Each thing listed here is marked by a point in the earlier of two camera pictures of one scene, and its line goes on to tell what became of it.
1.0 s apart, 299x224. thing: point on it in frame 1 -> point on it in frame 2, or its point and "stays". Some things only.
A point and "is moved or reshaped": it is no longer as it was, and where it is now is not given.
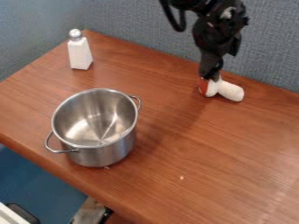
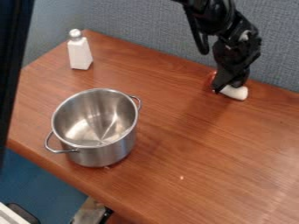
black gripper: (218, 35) -> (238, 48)
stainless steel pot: (94, 122) stays
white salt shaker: (79, 53) stays
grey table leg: (93, 213) stays
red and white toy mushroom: (229, 90) is moved or reshaped
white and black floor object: (14, 214) stays
